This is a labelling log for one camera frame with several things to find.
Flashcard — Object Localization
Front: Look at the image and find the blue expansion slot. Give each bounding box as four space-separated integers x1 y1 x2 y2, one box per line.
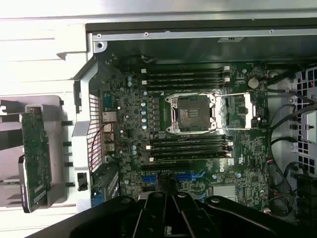
142 170 207 184

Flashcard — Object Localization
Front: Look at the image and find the silver chipset heatsink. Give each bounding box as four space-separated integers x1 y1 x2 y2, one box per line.
212 184 236 200

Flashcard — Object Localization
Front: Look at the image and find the CPU socket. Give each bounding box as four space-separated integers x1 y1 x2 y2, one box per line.
164 93 219 135

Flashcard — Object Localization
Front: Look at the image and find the green motherboard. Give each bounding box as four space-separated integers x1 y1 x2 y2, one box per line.
99 60 271 208

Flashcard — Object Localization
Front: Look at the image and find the metal socket cover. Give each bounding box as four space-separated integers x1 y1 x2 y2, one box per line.
214 92 258 130

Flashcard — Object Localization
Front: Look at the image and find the grey parts rack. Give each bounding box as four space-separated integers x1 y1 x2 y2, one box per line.
0 95 78 209

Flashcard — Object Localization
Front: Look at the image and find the coin cell battery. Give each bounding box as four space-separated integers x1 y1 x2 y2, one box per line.
247 76 260 89

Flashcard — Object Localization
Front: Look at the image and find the metal drive cage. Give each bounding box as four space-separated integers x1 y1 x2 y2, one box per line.
293 65 317 180

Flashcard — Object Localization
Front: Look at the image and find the open PC case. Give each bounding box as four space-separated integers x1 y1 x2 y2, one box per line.
71 22 317 225

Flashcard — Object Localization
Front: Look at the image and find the red wire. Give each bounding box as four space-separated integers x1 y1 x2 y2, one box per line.
89 122 106 172

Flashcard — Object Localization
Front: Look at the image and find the black cable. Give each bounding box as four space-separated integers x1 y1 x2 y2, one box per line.
269 103 299 152

